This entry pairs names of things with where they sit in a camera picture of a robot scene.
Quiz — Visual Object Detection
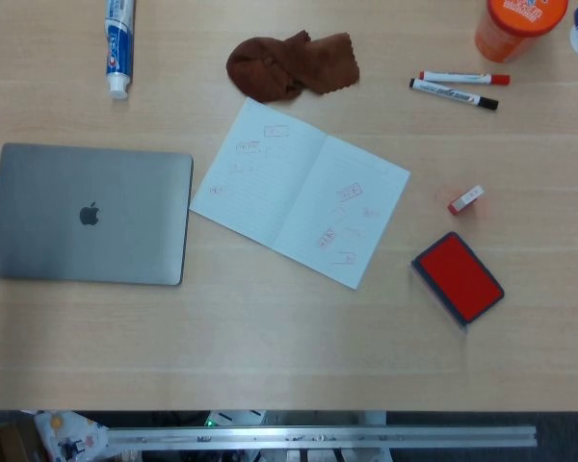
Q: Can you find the small red-white stamp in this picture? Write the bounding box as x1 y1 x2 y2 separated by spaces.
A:
447 184 486 217

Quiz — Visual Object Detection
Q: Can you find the open lined notebook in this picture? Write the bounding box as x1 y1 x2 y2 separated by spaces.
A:
189 97 411 291

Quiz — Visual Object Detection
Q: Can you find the brown cloth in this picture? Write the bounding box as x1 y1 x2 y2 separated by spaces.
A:
225 30 361 104

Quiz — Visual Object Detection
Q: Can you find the red ink pad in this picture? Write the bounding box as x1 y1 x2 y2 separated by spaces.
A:
410 231 506 330

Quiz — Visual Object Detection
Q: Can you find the black-capped marker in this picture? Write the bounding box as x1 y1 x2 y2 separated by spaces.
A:
408 78 500 112

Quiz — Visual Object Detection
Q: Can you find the red-capped marker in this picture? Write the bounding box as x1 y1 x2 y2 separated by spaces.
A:
418 70 512 87

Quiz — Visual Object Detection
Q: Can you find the grey closed laptop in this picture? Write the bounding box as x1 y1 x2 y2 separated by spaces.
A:
0 141 195 287

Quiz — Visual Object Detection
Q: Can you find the brown cardboard box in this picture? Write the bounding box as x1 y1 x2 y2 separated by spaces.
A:
0 418 39 462

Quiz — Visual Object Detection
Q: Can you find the white printed paper sheet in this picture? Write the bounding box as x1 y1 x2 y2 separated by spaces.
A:
33 411 110 462

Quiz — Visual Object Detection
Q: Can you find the white blue toothpaste tube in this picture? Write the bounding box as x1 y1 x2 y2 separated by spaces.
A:
104 0 137 101

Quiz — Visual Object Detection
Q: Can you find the orange lidded canister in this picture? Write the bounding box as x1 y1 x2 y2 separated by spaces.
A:
474 0 570 64

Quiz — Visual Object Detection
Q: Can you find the aluminium profile rail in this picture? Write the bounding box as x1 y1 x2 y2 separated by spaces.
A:
106 424 539 452

